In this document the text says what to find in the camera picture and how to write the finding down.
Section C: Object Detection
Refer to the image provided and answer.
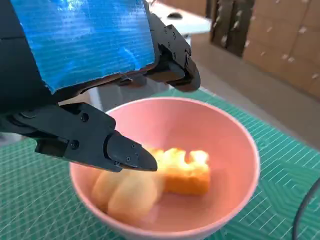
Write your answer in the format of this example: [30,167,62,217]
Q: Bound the stacked brown cardboard boxes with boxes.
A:
[162,0,320,96]

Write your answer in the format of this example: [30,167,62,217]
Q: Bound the green cutting mat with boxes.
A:
[0,87,320,240]

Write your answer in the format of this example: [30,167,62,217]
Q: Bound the round toy bread bun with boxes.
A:
[91,169,165,223]

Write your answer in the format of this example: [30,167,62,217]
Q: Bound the dark brown panel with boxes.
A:
[210,0,255,58]

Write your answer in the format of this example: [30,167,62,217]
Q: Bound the long toy bread loaf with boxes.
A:
[147,147,211,196]

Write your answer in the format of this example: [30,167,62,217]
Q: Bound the long black robot cable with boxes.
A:
[292,176,320,240]

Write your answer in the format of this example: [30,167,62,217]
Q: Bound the white desk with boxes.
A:
[149,9,212,36]

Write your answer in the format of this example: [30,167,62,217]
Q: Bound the pink bowl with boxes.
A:
[69,96,261,240]

